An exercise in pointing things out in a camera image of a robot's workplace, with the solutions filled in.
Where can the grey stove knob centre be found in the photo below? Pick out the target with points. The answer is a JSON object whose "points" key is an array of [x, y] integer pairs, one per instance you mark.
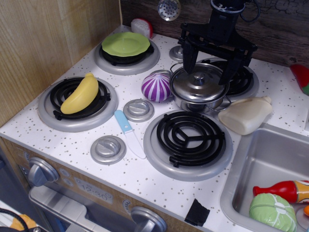
{"points": [[138, 110]]}

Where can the purple striped toy onion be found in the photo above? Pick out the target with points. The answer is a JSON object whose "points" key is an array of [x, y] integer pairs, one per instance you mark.
{"points": [[155, 87]]}

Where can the black tape patch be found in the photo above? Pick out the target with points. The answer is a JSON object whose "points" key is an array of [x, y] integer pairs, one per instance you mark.
{"points": [[197, 214]]}

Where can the stove burner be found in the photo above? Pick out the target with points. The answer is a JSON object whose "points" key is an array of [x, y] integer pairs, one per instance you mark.
{"points": [[244, 84], [187, 146], [128, 65], [100, 110]]}

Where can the cream toy bottle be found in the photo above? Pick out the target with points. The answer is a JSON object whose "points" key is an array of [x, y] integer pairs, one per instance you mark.
{"points": [[245, 116]]}

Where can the grey stove knob back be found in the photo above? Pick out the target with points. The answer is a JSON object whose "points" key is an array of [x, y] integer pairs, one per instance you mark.
{"points": [[176, 53]]}

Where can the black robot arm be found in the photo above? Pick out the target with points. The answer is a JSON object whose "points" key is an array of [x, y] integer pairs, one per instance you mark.
{"points": [[228, 4]]}

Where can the hanging metal strainer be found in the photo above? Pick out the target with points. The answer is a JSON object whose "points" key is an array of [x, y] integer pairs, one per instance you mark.
{"points": [[169, 10]]}

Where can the silver oven door handle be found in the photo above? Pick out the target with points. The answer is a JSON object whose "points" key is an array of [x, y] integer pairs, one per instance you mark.
{"points": [[65, 208]]}

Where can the green toy cabbage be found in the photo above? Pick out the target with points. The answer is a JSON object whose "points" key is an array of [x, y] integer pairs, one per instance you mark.
{"points": [[274, 211]]}

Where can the steel sink basin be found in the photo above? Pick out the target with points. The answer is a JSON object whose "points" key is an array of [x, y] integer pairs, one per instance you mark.
{"points": [[263, 158]]}

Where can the back left stove burner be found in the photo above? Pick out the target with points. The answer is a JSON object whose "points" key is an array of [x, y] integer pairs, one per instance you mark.
{"points": [[128, 65]]}

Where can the grey stove knob front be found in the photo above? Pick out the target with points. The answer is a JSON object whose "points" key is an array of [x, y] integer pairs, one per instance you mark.
{"points": [[108, 150]]}

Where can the left oven dial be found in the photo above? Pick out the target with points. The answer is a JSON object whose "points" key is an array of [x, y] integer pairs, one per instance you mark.
{"points": [[41, 172]]}

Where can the front left stove burner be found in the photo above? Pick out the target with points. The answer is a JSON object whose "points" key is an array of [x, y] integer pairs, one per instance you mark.
{"points": [[100, 110]]}

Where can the oven dial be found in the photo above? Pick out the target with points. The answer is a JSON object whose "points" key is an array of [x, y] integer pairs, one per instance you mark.
{"points": [[147, 220], [41, 172]]}

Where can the red green toy pepper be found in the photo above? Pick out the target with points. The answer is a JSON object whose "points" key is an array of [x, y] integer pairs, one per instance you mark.
{"points": [[301, 74]]}

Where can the red toy ketchup bottle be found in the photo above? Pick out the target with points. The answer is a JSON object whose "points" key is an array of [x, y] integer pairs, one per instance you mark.
{"points": [[291, 191]]}

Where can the grey stove knob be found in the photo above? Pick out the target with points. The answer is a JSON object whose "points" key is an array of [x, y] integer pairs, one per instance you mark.
{"points": [[108, 150], [176, 53], [138, 110]]}

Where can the orange toy piece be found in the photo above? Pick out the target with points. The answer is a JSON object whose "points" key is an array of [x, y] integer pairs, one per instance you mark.
{"points": [[306, 210]]}

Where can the front right stove burner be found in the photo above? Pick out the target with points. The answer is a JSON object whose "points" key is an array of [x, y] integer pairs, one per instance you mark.
{"points": [[187, 146]]}

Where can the red white toy cheese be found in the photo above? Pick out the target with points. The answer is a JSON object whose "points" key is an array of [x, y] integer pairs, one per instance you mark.
{"points": [[142, 26]]}

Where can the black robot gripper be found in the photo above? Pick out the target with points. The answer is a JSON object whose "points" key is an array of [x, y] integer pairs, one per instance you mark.
{"points": [[219, 38]]}

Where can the green toy plate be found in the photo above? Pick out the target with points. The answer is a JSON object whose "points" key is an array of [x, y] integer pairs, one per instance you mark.
{"points": [[125, 44]]}

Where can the right oven dial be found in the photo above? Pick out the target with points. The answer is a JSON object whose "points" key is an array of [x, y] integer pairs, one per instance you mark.
{"points": [[147, 220]]}

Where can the small steel pot with lid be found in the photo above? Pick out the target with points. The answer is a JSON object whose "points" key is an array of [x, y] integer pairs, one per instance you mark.
{"points": [[199, 91]]}

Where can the back right stove burner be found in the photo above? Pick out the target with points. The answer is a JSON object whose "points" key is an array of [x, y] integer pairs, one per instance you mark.
{"points": [[244, 84]]}

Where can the yellow toy banana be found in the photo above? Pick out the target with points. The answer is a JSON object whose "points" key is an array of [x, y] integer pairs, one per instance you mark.
{"points": [[83, 95]]}

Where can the blue handled toy knife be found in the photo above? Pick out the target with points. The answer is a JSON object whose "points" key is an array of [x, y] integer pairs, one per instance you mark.
{"points": [[131, 138]]}

